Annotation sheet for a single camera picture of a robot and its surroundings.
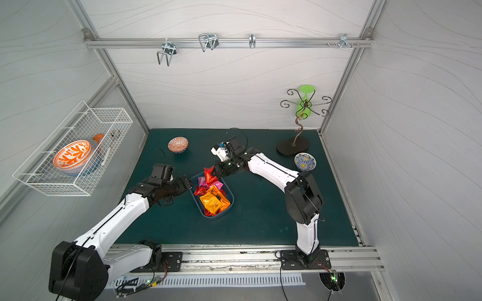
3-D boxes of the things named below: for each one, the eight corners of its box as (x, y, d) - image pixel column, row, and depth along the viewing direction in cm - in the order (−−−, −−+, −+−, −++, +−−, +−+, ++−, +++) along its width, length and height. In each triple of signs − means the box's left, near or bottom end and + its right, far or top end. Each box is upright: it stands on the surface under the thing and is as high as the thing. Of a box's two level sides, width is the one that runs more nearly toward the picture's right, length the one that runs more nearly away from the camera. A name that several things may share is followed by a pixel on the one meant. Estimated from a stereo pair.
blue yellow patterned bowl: (295, 171, 105) (297, 165, 100) (292, 159, 111) (294, 152, 106) (314, 171, 105) (317, 165, 100) (311, 159, 111) (313, 152, 106)
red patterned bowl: (167, 156, 109) (165, 151, 105) (172, 141, 117) (170, 136, 113) (185, 156, 109) (184, 151, 106) (189, 141, 117) (188, 136, 113)
